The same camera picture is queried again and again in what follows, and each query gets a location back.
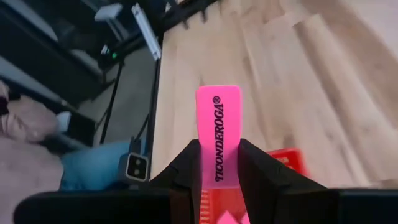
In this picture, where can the pink eraser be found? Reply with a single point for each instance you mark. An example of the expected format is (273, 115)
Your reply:
(219, 124)
(228, 218)

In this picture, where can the silver metal bracket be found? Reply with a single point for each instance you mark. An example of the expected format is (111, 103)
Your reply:
(146, 31)

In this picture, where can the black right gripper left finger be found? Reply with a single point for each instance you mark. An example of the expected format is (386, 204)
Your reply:
(186, 177)

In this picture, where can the small grey camera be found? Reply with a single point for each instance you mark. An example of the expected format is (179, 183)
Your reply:
(136, 166)

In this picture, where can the person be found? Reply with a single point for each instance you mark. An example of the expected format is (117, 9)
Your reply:
(93, 168)

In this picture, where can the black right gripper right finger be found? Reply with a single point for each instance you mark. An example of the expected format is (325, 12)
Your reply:
(258, 177)

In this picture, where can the white printed box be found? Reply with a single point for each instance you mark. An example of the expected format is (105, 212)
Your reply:
(109, 12)

